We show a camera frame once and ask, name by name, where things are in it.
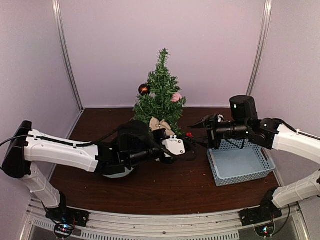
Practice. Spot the blue plastic basket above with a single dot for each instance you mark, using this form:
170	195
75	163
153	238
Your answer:
239	161

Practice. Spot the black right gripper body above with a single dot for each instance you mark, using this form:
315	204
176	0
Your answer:
228	129

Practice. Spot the pink pompom ornament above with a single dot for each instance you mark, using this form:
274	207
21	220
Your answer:
176	97

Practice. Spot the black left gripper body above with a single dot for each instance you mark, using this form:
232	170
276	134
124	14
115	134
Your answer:
144	155

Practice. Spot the right aluminium frame post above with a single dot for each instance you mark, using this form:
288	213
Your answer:
264	30

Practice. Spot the light green floral plate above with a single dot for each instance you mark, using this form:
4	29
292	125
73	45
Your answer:
120	175

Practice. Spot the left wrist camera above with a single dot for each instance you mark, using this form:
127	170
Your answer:
169	141

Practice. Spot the dark red bauble ornament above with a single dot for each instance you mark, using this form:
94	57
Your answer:
144	89

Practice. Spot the beige burlap bow ornament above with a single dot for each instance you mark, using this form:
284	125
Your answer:
155	124

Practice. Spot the front aluminium rail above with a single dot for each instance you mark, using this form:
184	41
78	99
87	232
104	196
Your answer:
223	225

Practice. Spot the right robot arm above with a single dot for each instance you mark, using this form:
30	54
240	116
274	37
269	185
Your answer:
273	134

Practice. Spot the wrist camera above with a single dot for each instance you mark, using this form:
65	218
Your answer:
169	141
220	118

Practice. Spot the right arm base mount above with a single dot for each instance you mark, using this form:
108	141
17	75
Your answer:
262	216

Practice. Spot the small green christmas tree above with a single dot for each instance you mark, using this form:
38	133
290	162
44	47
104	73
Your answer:
158	103

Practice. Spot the dark berry twig ornament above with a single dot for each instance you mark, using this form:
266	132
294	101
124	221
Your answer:
189	134

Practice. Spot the aluminium frame post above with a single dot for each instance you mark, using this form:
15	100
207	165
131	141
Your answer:
264	30
65	53

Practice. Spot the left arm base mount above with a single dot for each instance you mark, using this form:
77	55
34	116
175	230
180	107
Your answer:
65	218

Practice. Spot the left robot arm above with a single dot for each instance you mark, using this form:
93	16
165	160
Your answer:
133	145

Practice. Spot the left aluminium frame post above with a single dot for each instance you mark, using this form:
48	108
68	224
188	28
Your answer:
65	53

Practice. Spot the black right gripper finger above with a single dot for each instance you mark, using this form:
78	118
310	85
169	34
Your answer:
202	141
204	123

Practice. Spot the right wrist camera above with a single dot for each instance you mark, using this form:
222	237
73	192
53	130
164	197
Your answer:
220	118

